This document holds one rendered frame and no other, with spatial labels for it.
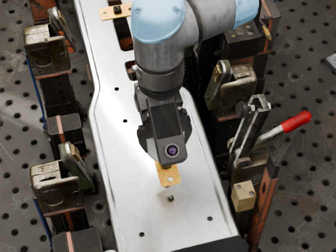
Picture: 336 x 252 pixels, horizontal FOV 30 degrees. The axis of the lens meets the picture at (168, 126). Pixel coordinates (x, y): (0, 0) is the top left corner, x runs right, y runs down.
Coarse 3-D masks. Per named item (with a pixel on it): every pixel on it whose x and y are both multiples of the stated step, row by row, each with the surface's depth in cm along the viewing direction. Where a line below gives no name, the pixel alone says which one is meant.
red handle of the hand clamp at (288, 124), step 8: (304, 112) 112; (288, 120) 113; (296, 120) 112; (304, 120) 112; (272, 128) 115; (280, 128) 114; (288, 128) 113; (264, 136) 115; (272, 136) 114; (256, 144) 115
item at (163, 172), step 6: (156, 162) 114; (156, 168) 114; (162, 168) 114; (168, 168) 114; (174, 168) 114; (162, 174) 113; (168, 174) 113; (174, 174) 113; (162, 180) 112; (174, 180) 113; (180, 180) 113; (162, 186) 112
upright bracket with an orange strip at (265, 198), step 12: (264, 168) 106; (276, 168) 101; (264, 180) 107; (276, 180) 104; (264, 192) 109; (264, 204) 111; (252, 216) 121; (264, 216) 116; (252, 228) 123; (252, 240) 125
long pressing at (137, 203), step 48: (96, 0) 148; (96, 48) 139; (96, 96) 133; (192, 96) 132; (96, 144) 126; (192, 144) 126; (144, 192) 120; (192, 192) 120; (144, 240) 114; (192, 240) 114
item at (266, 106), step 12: (252, 96) 105; (264, 96) 106; (240, 108) 104; (252, 108) 105; (264, 108) 104; (252, 120) 107; (264, 120) 107; (240, 132) 114; (252, 132) 109; (240, 144) 117; (252, 144) 112; (240, 156) 115
